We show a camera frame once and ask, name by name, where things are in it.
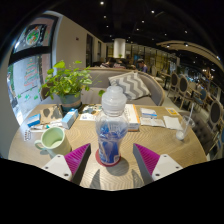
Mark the small blue and white box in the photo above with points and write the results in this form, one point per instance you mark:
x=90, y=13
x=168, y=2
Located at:
x=33, y=120

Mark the clear bottle with blue label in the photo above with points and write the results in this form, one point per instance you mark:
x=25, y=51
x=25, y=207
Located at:
x=111, y=133

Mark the white tube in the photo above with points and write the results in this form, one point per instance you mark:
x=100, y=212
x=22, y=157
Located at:
x=46, y=127

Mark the green potted plant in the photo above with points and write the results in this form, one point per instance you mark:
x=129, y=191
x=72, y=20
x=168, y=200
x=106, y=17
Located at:
x=68, y=81

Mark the light blue carton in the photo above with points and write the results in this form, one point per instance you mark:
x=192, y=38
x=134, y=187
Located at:
x=70, y=119

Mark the white round pillar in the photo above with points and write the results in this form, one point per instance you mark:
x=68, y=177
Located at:
x=119, y=48

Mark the group of dining chairs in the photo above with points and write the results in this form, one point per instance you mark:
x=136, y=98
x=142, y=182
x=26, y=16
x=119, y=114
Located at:
x=186, y=88

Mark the white paper napkin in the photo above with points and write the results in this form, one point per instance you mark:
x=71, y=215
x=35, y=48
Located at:
x=172, y=122

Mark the grey curved sofa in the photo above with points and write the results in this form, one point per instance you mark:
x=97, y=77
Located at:
x=155, y=90

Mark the person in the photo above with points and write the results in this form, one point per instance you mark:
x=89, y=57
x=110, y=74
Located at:
x=141, y=66
x=106, y=63
x=119, y=64

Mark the pill blister pack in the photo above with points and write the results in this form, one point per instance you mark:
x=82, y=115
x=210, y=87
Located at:
x=27, y=135

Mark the group of ceiling spotlights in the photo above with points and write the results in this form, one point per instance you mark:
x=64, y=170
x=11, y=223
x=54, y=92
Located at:
x=152, y=11

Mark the grey chevron cushion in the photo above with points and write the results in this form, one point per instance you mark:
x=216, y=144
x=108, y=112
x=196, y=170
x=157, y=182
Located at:
x=130, y=85

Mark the grey tufted chair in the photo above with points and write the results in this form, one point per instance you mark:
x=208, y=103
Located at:
x=203, y=130

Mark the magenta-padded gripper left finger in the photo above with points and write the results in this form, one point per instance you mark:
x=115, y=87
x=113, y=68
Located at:
x=77, y=158

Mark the window with festive decals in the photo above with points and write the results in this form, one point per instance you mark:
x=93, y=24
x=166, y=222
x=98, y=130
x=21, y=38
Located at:
x=30, y=73

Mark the pale green ceramic mug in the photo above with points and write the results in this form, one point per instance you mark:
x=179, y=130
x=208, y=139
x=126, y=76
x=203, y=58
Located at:
x=56, y=141

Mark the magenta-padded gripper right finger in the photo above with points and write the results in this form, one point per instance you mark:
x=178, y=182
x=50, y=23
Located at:
x=146, y=159

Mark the yellow square card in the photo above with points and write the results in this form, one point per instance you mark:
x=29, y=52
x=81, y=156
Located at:
x=172, y=111

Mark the white and orange box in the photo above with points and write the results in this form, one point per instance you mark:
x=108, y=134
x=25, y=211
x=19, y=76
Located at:
x=133, y=118

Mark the clear plastic cup with straw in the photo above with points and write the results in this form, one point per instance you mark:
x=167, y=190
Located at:
x=181, y=133

